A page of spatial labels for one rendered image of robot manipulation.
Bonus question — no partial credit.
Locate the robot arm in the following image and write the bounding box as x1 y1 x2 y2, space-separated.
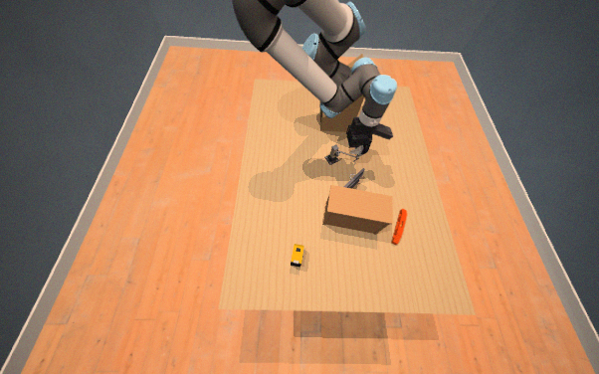
232 0 397 139

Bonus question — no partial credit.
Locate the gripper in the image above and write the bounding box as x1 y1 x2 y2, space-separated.
346 117 378 158

